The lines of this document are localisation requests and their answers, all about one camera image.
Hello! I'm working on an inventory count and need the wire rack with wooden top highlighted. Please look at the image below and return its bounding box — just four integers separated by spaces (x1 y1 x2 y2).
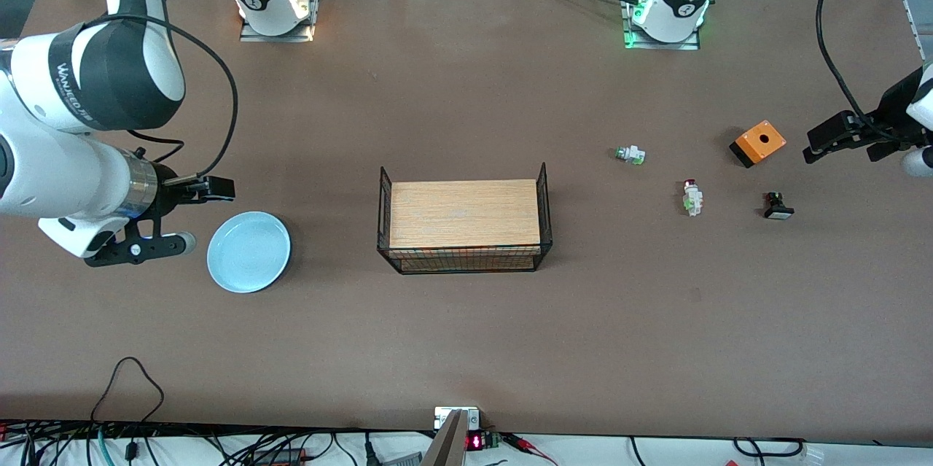
377 162 553 276

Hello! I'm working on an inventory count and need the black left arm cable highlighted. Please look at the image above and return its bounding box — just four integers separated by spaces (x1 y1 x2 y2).
816 0 887 143

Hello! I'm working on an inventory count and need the black coiled cable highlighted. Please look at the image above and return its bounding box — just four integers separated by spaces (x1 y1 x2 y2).
732 437 807 457

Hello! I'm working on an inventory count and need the black white-capped push button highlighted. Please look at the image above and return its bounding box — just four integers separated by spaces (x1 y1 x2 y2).
762 192 795 221

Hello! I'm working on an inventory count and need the orange button enclosure box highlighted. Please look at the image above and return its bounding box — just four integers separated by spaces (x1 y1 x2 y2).
729 120 787 168

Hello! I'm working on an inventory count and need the red black probe clip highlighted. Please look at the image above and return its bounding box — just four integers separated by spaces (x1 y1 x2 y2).
503 433 559 466

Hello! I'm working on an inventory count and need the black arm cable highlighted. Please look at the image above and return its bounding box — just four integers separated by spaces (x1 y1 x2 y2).
816 0 887 143
101 0 240 184

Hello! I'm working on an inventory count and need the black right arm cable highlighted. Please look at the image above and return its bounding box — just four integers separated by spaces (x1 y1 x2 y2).
101 0 240 184

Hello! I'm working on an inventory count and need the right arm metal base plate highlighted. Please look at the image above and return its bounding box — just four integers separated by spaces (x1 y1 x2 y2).
239 0 322 43

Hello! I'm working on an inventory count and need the light blue plate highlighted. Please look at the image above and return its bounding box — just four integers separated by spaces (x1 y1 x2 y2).
206 211 292 295

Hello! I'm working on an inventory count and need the black looped cable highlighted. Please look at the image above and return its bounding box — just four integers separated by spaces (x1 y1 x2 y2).
90 357 165 424

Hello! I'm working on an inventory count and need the black power adapter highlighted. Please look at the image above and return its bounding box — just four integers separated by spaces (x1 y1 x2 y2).
249 447 308 465

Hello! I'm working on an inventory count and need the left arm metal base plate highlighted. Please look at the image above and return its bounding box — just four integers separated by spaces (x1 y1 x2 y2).
623 0 702 52

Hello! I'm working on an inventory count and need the red push button switch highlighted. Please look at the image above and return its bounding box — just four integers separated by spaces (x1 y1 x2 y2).
682 178 705 218

